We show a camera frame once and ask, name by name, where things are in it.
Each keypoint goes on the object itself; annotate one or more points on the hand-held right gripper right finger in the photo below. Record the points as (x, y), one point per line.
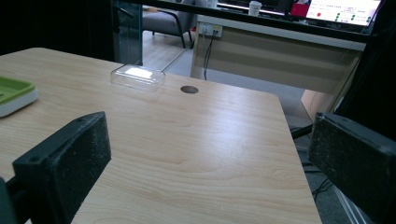
(355, 161)

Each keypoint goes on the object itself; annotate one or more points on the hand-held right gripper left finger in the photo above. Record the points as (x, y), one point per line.
(67, 165)

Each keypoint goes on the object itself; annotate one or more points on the clear plastic box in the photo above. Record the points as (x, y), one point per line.
(138, 77)

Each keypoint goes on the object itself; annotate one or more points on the green and white tray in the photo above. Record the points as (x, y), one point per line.
(14, 95)

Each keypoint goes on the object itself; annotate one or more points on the beige office desk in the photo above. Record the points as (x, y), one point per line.
(277, 56)

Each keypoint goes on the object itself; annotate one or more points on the glass partition panel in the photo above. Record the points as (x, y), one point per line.
(127, 32)

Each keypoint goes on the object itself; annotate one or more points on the computer monitor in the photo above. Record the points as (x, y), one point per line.
(342, 11)

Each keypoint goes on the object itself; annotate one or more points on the grey armchair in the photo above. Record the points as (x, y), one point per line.
(169, 20)

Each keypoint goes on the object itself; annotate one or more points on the white paper cup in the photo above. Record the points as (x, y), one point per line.
(255, 8)

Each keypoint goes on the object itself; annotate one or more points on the wall power outlet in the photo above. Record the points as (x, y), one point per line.
(210, 30)

